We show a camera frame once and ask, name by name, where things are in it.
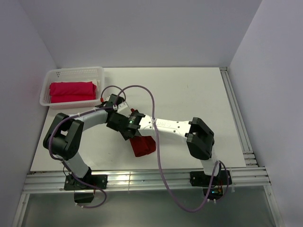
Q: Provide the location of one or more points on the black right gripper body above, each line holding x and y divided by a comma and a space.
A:
125, 137

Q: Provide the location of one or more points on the dark red t shirt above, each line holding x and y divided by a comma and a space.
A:
142, 145

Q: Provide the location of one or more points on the white perforated plastic basket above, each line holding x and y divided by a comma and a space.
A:
84, 74

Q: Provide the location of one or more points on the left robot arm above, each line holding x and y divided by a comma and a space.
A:
64, 135

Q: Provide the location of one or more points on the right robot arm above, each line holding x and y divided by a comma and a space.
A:
198, 137

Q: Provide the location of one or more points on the white folded cloth in basket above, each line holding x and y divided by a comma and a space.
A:
97, 84

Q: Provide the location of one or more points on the pink rolled t shirt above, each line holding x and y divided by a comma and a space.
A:
61, 92

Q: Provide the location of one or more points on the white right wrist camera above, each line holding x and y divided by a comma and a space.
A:
123, 109

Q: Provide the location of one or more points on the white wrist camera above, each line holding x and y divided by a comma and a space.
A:
105, 99
123, 109

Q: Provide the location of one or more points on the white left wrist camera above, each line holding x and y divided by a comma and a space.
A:
105, 99

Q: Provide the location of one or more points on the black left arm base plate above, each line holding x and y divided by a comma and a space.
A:
71, 184

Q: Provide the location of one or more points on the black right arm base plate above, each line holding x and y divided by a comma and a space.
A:
199, 179

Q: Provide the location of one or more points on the aluminium frame rail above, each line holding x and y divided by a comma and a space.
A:
250, 176

